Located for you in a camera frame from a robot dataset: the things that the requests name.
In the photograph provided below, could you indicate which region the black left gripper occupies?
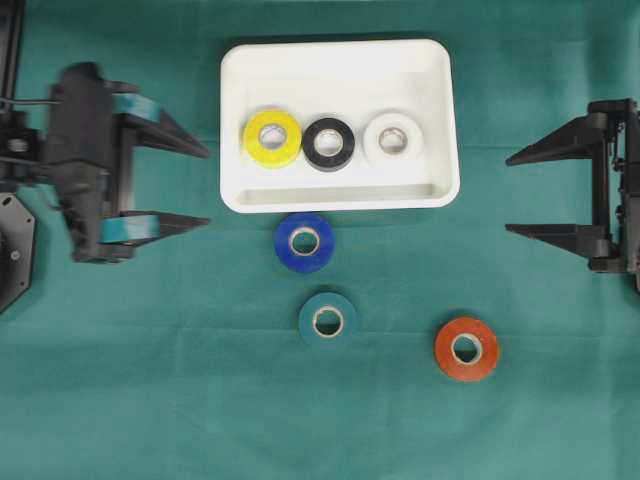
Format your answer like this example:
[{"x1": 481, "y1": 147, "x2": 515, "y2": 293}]
[{"x1": 44, "y1": 62, "x2": 210, "y2": 264}]

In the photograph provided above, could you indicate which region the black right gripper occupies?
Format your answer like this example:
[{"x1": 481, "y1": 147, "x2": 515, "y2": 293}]
[{"x1": 505, "y1": 98, "x2": 639, "y2": 293}]

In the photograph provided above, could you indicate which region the yellow tape roll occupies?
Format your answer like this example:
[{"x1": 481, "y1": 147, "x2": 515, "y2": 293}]
[{"x1": 243, "y1": 110, "x2": 302, "y2": 169}]

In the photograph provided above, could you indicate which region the black tape roll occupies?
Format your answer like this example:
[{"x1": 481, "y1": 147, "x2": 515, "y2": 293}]
[{"x1": 302, "y1": 117, "x2": 356, "y2": 172}]

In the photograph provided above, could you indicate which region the white tape roll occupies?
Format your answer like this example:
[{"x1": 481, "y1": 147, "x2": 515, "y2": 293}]
[{"x1": 363, "y1": 111, "x2": 425, "y2": 165}]

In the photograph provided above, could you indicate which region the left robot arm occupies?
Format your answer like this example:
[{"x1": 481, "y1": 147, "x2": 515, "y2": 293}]
[{"x1": 1, "y1": 62, "x2": 210, "y2": 309}]

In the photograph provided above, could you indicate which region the blue tape roll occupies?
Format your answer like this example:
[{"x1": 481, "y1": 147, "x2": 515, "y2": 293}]
[{"x1": 273, "y1": 213, "x2": 336, "y2": 273}]

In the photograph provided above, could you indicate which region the red tape roll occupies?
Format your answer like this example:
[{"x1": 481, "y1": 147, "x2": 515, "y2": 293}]
[{"x1": 434, "y1": 316, "x2": 501, "y2": 382}]

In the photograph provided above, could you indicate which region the white plastic case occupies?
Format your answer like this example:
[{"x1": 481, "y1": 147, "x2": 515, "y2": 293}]
[{"x1": 220, "y1": 39, "x2": 460, "y2": 213}]

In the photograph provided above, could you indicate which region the green tape roll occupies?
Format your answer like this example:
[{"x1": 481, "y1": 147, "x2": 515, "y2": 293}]
[{"x1": 299, "y1": 292, "x2": 359, "y2": 349}]

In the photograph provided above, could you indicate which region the green table cloth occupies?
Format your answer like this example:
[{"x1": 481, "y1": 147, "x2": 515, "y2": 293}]
[{"x1": 1, "y1": 1, "x2": 639, "y2": 479}]

